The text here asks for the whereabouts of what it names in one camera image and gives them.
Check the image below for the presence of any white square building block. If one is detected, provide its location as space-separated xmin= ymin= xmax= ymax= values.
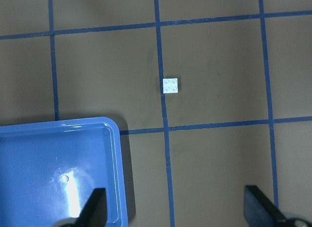
xmin=163 ymin=78 xmax=178 ymax=94

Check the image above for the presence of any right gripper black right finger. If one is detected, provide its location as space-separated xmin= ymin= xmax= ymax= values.
xmin=243 ymin=185 xmax=292 ymax=227

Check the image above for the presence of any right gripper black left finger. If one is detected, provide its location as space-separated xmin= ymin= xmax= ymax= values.
xmin=73 ymin=188 xmax=108 ymax=227

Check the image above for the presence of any blue plastic tray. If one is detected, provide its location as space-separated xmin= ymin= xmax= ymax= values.
xmin=0 ymin=117 xmax=129 ymax=227

